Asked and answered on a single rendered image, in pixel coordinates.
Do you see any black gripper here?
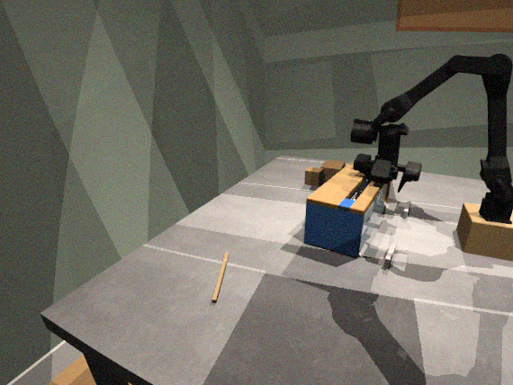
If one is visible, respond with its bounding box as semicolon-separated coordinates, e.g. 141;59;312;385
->
354;148;422;193

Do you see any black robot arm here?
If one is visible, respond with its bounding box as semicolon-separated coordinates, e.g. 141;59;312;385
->
351;53;513;224

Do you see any tan wooden stick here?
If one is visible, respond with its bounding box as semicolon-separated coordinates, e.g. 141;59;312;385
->
212;252;229;303

